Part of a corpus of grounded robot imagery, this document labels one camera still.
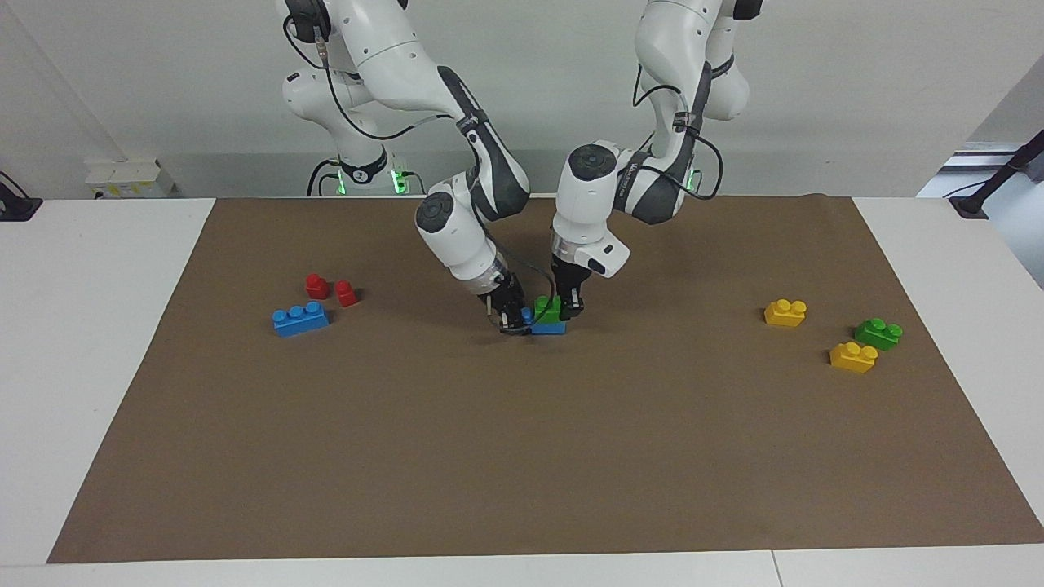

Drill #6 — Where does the blue three-stud toy block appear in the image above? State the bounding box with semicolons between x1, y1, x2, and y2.
272;301;331;338
522;308;567;336

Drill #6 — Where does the yellow two-stud toy block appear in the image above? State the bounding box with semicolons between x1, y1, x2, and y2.
829;342;879;374
763;298;808;329

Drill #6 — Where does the brown paper table mat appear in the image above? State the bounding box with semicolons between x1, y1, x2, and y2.
46;194;1044;565

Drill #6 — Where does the black table clamp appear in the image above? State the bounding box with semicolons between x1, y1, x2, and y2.
0;171;43;223

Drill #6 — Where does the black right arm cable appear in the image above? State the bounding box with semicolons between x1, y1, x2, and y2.
283;12;557;304

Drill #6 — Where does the black camera stand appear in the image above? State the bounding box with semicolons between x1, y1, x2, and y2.
946;130;1044;219

